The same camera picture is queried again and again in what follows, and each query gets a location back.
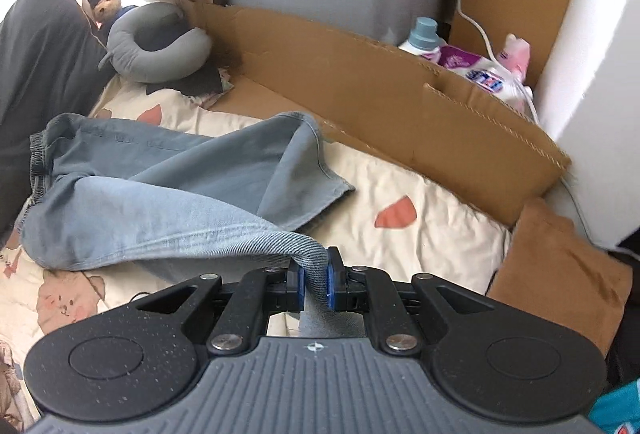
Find dark grey pillow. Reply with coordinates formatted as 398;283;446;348
0;0;115;241

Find white power cable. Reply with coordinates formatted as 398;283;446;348
451;0;542;125

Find brown cardboard sheet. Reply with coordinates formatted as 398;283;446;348
184;1;570;225

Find black cloth under neck pillow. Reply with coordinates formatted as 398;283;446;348
145;64;230;97

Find white laundry detergent bottle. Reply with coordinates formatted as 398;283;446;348
399;16;446;63

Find pink white refill pouch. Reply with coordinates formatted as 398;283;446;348
423;34;537;122

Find blue-grey denim pants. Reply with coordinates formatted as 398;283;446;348
17;112;363;338

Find brown suede cushion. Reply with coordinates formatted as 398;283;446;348
487;199;632;355

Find brown teddy bear toy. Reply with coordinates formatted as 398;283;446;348
81;0;136;39

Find grey U-shaped neck pillow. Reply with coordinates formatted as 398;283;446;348
98;2;213;84

